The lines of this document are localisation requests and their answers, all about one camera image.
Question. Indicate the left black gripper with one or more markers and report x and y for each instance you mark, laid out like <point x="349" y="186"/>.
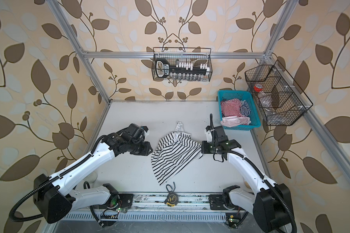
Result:
<point x="147" y="151"/>

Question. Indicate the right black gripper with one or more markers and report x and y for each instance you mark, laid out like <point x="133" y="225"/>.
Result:
<point x="203" y="145"/>

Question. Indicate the black white striped tank top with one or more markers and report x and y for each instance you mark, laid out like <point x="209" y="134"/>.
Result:
<point x="174" y="152"/>

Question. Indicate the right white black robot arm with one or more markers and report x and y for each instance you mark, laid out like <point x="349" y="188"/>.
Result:
<point x="269" y="202"/>

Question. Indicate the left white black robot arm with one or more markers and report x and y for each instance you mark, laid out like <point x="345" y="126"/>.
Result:
<point x="56" y="195"/>

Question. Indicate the pink white tank top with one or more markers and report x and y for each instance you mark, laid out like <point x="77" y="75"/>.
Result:
<point x="234" y="121"/>

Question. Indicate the red white striped tank top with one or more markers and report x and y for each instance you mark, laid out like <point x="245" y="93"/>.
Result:
<point x="231" y="108"/>

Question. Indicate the navy striped tank top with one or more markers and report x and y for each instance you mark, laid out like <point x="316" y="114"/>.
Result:
<point x="245" y="109"/>

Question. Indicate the yellow black tape measure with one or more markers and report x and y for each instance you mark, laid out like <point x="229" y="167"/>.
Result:
<point x="172" y="198"/>

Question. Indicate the red capped plastic bottle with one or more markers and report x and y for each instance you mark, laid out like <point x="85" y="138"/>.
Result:
<point x="265" y="99"/>

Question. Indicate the right circuit board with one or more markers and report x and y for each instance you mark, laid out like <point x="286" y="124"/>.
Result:
<point x="232" y="219"/>

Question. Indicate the black white tool set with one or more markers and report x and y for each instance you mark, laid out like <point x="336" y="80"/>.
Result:
<point x="164" y="69"/>

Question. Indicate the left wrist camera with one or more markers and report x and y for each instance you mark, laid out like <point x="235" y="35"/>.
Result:
<point x="146" y="130"/>

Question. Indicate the right black wire basket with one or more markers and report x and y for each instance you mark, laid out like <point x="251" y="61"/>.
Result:
<point x="290" y="102"/>

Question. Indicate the black wire basket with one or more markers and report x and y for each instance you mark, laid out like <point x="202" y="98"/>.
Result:
<point x="290" y="102"/>
<point x="196" y="55"/>

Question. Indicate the back black wire basket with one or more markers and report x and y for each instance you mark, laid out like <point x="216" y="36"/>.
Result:
<point x="196" y="55"/>

